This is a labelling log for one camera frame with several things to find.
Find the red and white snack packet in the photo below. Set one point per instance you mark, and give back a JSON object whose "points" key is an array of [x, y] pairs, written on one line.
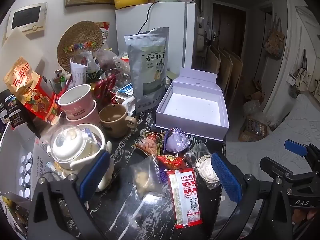
{"points": [[185, 197]]}

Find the white hanging tote bag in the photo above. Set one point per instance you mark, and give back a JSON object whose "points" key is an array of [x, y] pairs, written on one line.
{"points": [[301, 75]]}

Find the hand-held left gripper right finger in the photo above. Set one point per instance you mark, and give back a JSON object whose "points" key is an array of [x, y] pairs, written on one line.
{"points": [[226, 177]]}

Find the white box of small bottles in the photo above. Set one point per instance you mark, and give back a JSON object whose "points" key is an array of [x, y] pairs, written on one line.
{"points": [[22, 155]]}

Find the white fridge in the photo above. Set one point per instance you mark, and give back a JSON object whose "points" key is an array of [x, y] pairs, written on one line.
{"points": [[175, 30]]}

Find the purple tasselled sachet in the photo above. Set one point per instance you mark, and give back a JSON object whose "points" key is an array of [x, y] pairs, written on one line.
{"points": [[176, 142]]}

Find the black printed box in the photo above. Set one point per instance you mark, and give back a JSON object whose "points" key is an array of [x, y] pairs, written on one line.
{"points": [[13, 112]]}

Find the triangular nut snack packet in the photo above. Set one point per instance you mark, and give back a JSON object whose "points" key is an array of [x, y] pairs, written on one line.
{"points": [[148, 143]]}

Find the clear zip bag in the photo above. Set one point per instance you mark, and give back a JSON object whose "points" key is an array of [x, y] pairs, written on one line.
{"points": [[147, 177]]}

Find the red candy packet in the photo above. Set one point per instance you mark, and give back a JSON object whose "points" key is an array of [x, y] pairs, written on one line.
{"points": [[172, 161]]}

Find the blue and white small box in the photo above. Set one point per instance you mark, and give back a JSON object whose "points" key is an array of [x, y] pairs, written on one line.
{"points": [[125, 90]]}

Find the silver tea pouch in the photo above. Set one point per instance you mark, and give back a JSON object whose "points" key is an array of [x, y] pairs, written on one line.
{"points": [[149, 70]]}

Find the red and yellow snack bag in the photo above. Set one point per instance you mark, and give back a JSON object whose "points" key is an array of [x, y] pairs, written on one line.
{"points": [[27, 87]]}

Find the cardboard box on floor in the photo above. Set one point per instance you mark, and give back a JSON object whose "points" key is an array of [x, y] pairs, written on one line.
{"points": [[255, 128]]}

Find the patterned hanging tote bag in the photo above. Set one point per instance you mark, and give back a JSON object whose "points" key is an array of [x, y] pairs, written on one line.
{"points": [[274, 41]]}

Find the brown door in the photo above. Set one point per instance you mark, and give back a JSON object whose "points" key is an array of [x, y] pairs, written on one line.
{"points": [[228, 27]]}

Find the white wall intercom panel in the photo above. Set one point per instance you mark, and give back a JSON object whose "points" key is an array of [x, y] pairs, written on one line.
{"points": [[26, 18]]}

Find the woven straw hat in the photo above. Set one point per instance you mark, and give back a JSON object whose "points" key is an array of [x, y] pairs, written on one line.
{"points": [[77, 35]]}

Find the white rabbit-shaped mug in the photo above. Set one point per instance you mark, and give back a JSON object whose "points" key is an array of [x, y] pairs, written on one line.
{"points": [[72, 150]]}

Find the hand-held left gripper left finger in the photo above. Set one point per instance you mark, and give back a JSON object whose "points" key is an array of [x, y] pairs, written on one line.
{"points": [[93, 177]]}

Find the pink paper cup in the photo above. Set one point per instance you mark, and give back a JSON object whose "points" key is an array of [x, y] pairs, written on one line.
{"points": [[76, 102], [91, 116]]}

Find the white paper sheet roll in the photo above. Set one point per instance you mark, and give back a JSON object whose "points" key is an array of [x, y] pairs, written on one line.
{"points": [[78, 72]]}

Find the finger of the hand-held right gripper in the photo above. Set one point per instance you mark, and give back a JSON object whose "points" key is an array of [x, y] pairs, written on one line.
{"points": [[273, 166], [296, 147]]}

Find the small green bottle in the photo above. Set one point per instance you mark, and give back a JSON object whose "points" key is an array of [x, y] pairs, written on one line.
{"points": [[60, 81]]}

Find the tan ceramic mug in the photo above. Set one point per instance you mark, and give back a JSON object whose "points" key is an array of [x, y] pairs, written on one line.
{"points": [[113, 123]]}

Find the white gift box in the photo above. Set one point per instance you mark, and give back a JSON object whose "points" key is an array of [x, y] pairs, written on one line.
{"points": [[190, 110]]}

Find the person's right hand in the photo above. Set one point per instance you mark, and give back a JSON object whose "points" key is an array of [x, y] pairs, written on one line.
{"points": [[313, 214]]}

